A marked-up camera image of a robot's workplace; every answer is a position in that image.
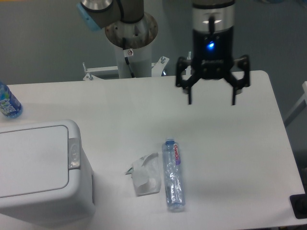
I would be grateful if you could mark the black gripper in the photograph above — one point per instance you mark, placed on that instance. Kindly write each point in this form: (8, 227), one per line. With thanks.
(212, 55)

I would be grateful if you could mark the white push-lid trash can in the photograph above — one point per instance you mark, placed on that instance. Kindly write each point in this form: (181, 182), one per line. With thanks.
(45, 176)

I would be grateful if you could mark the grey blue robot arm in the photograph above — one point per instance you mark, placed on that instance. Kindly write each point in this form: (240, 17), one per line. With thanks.
(127, 22)

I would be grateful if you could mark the crumpled clear plastic wrapper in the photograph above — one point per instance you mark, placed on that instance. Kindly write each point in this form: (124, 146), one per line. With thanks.
(145, 175)

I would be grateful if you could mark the clear empty plastic bottle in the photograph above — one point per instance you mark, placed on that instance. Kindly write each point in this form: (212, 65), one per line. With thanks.
(173, 179)

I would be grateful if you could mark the black clamp at table edge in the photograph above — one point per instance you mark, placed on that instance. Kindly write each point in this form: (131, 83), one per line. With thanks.
(299, 205)

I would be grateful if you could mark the blue labelled water bottle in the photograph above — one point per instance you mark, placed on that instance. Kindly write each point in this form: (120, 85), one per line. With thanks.
(10, 106)

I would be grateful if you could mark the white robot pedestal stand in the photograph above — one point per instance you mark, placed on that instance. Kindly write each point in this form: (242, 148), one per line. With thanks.
(131, 63)

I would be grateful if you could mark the white frame at right edge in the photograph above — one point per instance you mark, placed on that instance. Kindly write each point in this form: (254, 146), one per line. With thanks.
(297, 108)

